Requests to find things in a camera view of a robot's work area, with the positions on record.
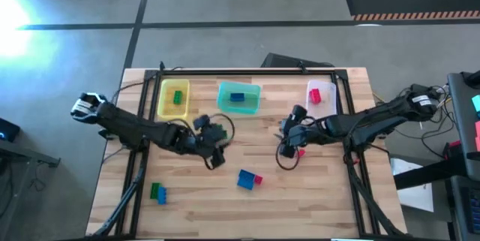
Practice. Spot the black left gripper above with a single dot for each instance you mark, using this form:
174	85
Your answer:
206	141

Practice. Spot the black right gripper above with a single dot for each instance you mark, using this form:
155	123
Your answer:
292	136

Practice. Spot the small red toy block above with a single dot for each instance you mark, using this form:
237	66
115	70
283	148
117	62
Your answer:
301	153
258	179

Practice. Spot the large red toy block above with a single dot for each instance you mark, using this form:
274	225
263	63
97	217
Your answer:
315	96

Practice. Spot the dark blue toy block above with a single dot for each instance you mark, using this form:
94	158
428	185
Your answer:
237	97
247	175

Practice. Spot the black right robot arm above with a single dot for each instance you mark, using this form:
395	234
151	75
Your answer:
375	121

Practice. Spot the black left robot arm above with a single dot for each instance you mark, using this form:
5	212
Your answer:
127	124

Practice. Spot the yellow translucent plastic bin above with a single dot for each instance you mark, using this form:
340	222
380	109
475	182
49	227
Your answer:
168	111

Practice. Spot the clear plastic bin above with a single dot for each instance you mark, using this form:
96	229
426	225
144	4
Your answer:
328	98

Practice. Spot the teal translucent plastic bin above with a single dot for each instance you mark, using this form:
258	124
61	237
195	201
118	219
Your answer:
249	106

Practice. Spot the white paper sheet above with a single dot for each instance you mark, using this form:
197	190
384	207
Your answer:
412	192

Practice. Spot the red and black clamp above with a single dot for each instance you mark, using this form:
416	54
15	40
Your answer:
453	147

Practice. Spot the black hazard-striped floor mat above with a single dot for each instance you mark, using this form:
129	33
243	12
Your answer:
412	0

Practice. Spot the pink sticky note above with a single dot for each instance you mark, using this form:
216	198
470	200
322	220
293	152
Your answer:
477	136

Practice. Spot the cyan sticky note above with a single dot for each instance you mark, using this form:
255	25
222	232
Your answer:
476	104

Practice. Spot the black device with blue light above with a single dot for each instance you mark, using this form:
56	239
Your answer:
7	130

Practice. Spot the black aluminium table frame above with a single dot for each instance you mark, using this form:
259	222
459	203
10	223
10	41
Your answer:
243	72

